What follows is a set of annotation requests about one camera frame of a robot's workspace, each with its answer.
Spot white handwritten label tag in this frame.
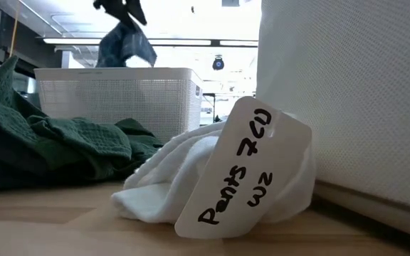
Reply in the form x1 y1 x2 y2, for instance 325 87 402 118
174 95 313 240

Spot long ceiling light fixture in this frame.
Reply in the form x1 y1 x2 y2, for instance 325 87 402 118
42 37 259 48

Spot white terry cloth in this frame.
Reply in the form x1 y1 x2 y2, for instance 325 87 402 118
111 119 317 225

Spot green waffle-knit cloth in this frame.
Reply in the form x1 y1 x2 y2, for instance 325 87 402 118
0 55 164 183

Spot yellow cord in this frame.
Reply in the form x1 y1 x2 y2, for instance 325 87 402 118
9 0 21 58

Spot large white mesh basket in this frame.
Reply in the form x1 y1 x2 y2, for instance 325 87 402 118
256 0 410 244

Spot small white mesh basket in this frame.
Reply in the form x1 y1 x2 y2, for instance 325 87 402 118
33 67 204 144

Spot dark blue denim garment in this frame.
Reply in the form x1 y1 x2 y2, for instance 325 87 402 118
95 20 158 69

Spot hanging black cord reel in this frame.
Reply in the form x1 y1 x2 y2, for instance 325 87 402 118
211 55 226 72

